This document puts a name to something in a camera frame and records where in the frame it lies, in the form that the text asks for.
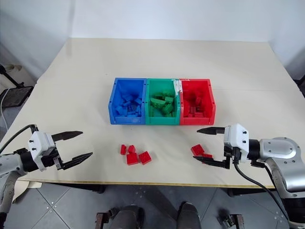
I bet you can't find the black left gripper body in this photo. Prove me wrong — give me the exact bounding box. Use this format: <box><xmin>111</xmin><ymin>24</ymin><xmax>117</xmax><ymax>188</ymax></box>
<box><xmin>41</xmin><ymin>143</ymin><xmax>65</xmax><ymax>171</ymax></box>

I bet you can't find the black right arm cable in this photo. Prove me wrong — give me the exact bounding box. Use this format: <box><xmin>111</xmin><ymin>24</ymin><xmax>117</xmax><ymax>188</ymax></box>
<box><xmin>233</xmin><ymin>161</ymin><xmax>291</xmax><ymax>217</ymax></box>

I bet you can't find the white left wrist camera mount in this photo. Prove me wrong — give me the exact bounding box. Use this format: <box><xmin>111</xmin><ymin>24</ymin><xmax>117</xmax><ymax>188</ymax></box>
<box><xmin>27</xmin><ymin>131</ymin><xmax>57</xmax><ymax>172</ymax></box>

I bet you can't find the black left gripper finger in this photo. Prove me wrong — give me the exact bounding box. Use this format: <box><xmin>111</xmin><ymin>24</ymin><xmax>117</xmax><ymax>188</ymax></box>
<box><xmin>61</xmin><ymin>152</ymin><xmax>93</xmax><ymax>171</ymax></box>
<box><xmin>51</xmin><ymin>130</ymin><xmax>84</xmax><ymax>143</ymax></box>

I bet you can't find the black stand leg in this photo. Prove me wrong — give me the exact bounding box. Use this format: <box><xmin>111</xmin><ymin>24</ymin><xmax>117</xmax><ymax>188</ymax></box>
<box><xmin>0</xmin><ymin>63</ymin><xmax>25</xmax><ymax>88</ymax></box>

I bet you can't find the beige cardboard piece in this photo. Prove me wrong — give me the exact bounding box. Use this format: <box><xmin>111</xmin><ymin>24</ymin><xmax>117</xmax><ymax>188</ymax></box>
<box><xmin>11</xmin><ymin>180</ymin><xmax>44</xmax><ymax>204</ymax></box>

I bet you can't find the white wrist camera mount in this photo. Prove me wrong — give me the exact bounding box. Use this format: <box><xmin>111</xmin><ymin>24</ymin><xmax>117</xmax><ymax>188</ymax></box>
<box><xmin>223</xmin><ymin>123</ymin><xmax>250</xmax><ymax>163</ymax></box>
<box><xmin>27</xmin><ymin>131</ymin><xmax>57</xmax><ymax>172</ymax></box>

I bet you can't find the brown metal frame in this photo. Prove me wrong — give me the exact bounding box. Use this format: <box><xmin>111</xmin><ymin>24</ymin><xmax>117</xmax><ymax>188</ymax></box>
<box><xmin>95</xmin><ymin>211</ymin><xmax>108</xmax><ymax>229</ymax></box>
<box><xmin>229</xmin><ymin>213</ymin><xmax>245</xmax><ymax>229</ymax></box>

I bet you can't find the dark rounded shape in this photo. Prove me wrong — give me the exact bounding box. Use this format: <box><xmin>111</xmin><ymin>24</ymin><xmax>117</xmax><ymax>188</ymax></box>
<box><xmin>178</xmin><ymin>201</ymin><xmax>201</xmax><ymax>229</ymax></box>
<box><xmin>107</xmin><ymin>204</ymin><xmax>144</xmax><ymax>229</ymax></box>

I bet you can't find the black stand base plate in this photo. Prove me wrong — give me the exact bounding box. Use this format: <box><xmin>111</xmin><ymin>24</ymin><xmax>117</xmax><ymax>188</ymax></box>
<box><xmin>0</xmin><ymin>86</ymin><xmax>34</xmax><ymax>109</ymax></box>

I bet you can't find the dark object beside table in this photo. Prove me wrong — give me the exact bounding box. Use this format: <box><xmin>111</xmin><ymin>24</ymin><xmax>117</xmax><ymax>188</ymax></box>
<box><xmin>295</xmin><ymin>73</ymin><xmax>305</xmax><ymax>96</ymax></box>

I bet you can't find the square red brick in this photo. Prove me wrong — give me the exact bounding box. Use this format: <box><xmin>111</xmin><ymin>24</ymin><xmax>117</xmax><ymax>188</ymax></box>
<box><xmin>138</xmin><ymin>150</ymin><xmax>153</xmax><ymax>166</ymax></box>
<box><xmin>126</xmin><ymin>152</ymin><xmax>140</xmax><ymax>166</ymax></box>

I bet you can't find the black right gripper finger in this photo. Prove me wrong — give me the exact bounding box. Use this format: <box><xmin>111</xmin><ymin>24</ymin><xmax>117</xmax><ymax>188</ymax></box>
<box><xmin>197</xmin><ymin>126</ymin><xmax>226</xmax><ymax>136</ymax></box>
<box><xmin>193</xmin><ymin>155</ymin><xmax>230</xmax><ymax>170</ymax></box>

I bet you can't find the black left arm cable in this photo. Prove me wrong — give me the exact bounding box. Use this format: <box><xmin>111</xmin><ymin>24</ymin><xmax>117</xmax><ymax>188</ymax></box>
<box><xmin>0</xmin><ymin>124</ymin><xmax>39</xmax><ymax>155</ymax></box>

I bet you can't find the green plastic bin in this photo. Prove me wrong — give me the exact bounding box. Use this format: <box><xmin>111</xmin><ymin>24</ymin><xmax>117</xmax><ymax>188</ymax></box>
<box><xmin>144</xmin><ymin>77</ymin><xmax>182</xmax><ymax>126</ymax></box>

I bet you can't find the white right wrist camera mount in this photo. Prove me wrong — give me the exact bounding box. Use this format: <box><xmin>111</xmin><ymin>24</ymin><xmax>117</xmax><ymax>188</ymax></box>
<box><xmin>223</xmin><ymin>123</ymin><xmax>250</xmax><ymax>163</ymax></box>

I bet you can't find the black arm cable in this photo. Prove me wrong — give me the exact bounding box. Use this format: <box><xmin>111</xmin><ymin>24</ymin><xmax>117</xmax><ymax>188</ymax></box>
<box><xmin>233</xmin><ymin>161</ymin><xmax>291</xmax><ymax>217</ymax></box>
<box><xmin>0</xmin><ymin>124</ymin><xmax>39</xmax><ymax>155</ymax></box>

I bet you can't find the white cable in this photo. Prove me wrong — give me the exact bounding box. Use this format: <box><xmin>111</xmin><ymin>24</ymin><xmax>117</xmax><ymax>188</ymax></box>
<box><xmin>0</xmin><ymin>90</ymin><xmax>9</xmax><ymax>131</ymax></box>

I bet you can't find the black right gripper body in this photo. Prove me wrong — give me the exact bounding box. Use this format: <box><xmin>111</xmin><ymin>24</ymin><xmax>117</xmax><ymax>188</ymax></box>
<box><xmin>223</xmin><ymin>144</ymin><xmax>241</xmax><ymax>170</ymax></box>

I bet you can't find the blue plastic bin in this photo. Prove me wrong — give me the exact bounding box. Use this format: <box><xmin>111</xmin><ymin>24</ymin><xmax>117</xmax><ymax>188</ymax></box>
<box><xmin>108</xmin><ymin>77</ymin><xmax>147</xmax><ymax>125</ymax></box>

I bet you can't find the red plastic bin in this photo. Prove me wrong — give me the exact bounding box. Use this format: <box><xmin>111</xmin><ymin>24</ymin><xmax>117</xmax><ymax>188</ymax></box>
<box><xmin>178</xmin><ymin>78</ymin><xmax>216</xmax><ymax>126</ymax></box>

